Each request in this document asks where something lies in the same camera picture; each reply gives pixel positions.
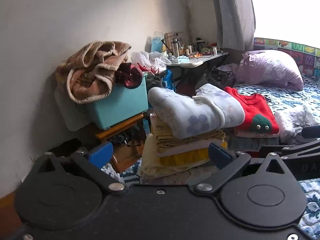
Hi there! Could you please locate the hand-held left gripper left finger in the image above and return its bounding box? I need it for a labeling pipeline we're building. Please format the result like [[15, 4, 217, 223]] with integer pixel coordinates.
[[37, 141, 126, 194]]

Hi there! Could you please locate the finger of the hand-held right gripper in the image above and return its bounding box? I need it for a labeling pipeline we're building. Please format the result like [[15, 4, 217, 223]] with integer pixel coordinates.
[[301, 125, 320, 138], [259, 140, 320, 157]]

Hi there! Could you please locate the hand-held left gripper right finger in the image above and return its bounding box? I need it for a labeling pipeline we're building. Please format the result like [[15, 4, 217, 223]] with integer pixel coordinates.
[[189, 142, 293, 193]]

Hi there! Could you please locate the floral white garment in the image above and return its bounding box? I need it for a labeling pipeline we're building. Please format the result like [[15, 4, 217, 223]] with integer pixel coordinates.
[[148, 83, 245, 139]]

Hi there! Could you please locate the stack of yellow folded clothes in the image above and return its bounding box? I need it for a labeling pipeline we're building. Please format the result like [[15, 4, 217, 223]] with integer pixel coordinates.
[[139, 134, 209, 178]]

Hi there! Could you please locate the white quilted cloth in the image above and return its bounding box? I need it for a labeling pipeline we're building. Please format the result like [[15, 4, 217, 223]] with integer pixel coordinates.
[[274, 105, 320, 144]]

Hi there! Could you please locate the wooden stool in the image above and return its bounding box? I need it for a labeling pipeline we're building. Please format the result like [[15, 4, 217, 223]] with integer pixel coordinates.
[[96, 113, 148, 173]]

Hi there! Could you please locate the bright yellow folded garment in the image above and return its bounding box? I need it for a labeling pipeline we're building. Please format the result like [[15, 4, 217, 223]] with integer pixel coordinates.
[[159, 142, 228, 167]]

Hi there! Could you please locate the pink folded garment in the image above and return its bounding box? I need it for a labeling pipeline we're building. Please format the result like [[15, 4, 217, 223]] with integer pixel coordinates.
[[234, 127, 281, 139]]

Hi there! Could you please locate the blue patterned quilt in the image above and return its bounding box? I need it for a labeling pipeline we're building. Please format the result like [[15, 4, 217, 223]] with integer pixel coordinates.
[[101, 73, 320, 239]]

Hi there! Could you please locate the teal storage box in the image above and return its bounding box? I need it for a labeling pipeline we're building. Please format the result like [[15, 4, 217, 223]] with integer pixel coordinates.
[[75, 72, 149, 130]]

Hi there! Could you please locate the red sweater with green patch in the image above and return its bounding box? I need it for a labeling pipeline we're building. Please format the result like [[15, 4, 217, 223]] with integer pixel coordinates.
[[224, 86, 280, 135]]

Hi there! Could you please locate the mustard folded garment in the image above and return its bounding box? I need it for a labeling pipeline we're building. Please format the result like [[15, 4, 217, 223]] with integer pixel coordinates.
[[151, 116, 226, 153]]

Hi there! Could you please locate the purple pillow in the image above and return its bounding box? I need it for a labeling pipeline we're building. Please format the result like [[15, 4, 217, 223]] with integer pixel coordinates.
[[235, 50, 304, 91]]

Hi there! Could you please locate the dark floral cloth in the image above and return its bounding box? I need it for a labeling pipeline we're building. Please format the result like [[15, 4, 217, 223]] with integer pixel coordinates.
[[209, 65, 238, 88]]

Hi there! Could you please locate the colourful alphabet foam mat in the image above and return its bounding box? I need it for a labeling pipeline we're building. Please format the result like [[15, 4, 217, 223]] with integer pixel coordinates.
[[253, 37, 320, 77]]

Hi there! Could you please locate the dark red cloth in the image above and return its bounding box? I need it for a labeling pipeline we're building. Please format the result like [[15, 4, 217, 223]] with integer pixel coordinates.
[[115, 63, 144, 89]]

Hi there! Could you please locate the brown fleece blanket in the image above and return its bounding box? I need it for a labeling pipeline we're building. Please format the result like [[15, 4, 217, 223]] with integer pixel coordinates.
[[55, 41, 132, 105]]

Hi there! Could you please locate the blue plastic bag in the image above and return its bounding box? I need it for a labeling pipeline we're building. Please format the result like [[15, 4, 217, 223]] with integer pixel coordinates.
[[162, 69, 176, 91]]

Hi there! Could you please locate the white folding table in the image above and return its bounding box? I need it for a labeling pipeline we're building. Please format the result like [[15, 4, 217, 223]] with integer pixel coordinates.
[[166, 52, 229, 85]]

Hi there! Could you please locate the white plastic bag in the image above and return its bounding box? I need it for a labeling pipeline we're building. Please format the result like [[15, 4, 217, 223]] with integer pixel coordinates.
[[131, 51, 172, 74]]

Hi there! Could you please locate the steel thermos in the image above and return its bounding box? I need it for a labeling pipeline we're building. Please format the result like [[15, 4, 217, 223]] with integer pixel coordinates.
[[172, 38, 181, 57]]

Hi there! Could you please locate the light blue tissue pack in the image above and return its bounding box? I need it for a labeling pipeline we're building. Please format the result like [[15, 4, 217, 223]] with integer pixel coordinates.
[[150, 31, 167, 53]]

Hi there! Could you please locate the bright window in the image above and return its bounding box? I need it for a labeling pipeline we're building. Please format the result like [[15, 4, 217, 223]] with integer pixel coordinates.
[[247, 0, 320, 48]]

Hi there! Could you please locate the grey curtain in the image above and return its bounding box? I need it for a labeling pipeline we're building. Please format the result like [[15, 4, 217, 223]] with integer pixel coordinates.
[[210, 0, 257, 52]]

